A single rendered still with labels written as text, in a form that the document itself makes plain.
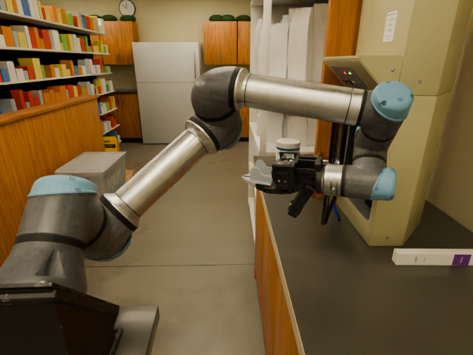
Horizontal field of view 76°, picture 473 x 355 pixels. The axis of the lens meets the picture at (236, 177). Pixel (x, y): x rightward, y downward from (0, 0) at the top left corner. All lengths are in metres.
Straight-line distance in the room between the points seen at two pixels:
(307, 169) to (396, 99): 0.23
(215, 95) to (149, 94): 5.21
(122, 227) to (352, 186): 0.52
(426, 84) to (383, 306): 0.58
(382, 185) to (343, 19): 0.72
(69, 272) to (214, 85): 0.46
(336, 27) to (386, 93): 0.63
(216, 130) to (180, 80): 5.01
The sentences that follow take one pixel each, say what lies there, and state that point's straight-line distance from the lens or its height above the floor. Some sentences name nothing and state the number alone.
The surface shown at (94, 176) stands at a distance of 2.73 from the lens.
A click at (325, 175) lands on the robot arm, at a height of 1.25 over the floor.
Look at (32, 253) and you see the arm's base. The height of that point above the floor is 1.20.
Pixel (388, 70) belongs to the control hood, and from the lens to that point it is 0.92.
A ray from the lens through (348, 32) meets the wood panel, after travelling 1.27.
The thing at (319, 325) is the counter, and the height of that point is 0.94.
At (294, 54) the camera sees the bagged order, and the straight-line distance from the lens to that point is 2.15.
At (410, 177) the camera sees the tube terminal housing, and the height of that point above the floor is 1.18.
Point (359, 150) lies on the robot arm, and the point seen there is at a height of 1.30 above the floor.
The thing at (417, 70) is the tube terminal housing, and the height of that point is 1.47.
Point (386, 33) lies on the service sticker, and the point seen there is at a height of 1.57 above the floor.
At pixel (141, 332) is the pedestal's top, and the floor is 0.94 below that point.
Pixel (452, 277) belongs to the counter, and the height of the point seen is 0.94.
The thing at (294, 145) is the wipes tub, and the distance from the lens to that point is 1.65.
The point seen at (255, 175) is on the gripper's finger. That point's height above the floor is 1.22.
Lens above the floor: 1.50
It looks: 21 degrees down
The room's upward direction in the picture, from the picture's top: straight up
